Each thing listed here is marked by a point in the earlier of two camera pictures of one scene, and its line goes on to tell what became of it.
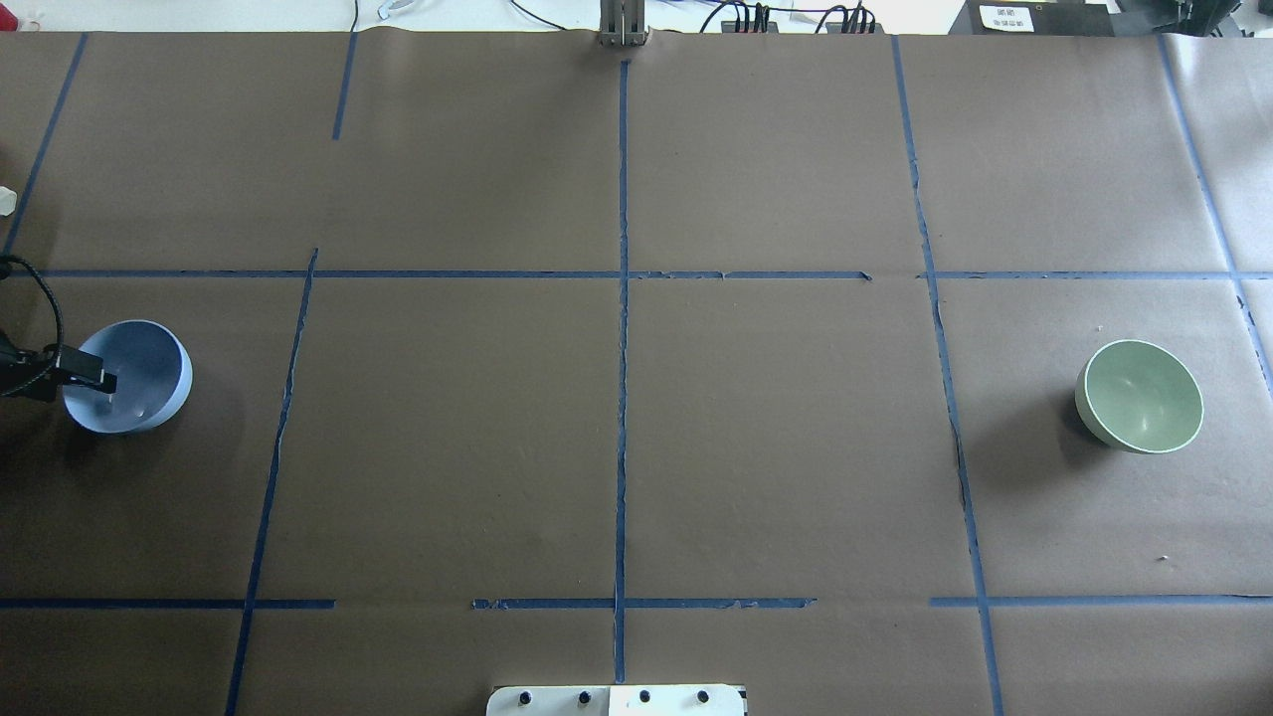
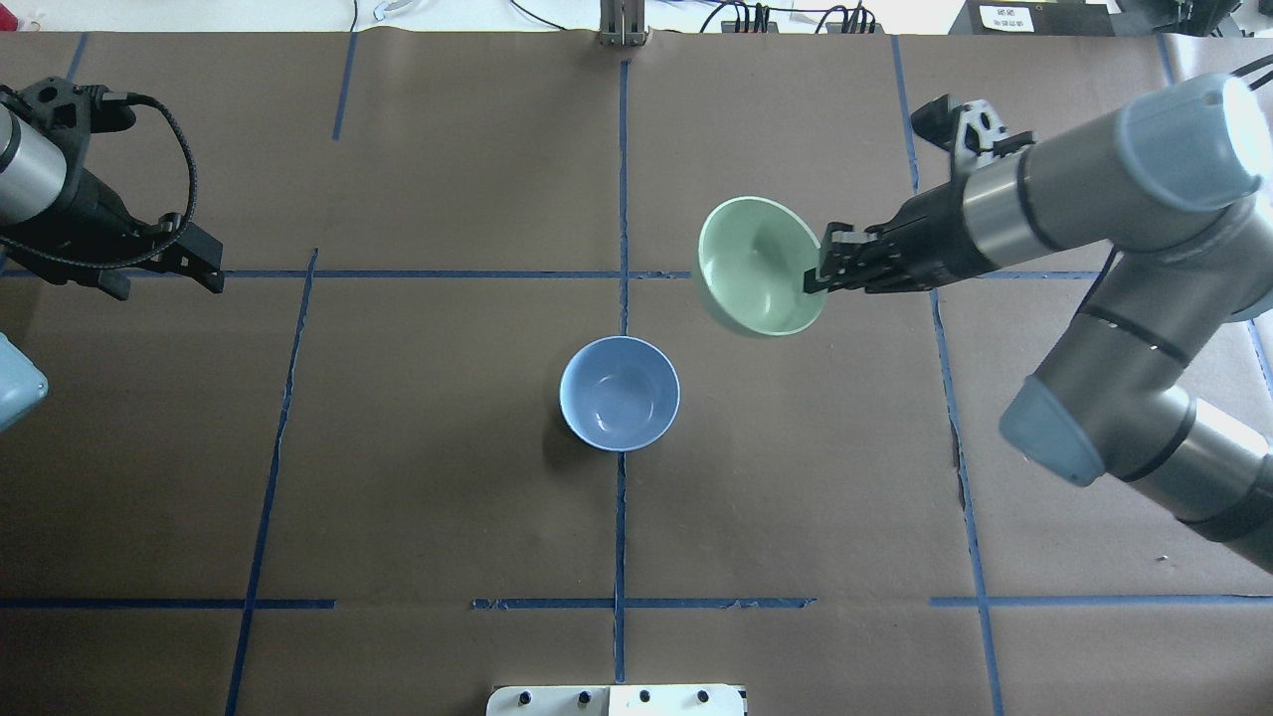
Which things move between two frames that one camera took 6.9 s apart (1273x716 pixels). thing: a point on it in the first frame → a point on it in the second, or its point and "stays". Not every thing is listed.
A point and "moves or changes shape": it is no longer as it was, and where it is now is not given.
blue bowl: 154,377 → 620,393
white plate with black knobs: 616,700 stays
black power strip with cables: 732,18 stays
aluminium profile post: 623,23 stays
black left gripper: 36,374 → 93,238
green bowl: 1139,398 moves or changes shape
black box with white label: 1033,18 stays
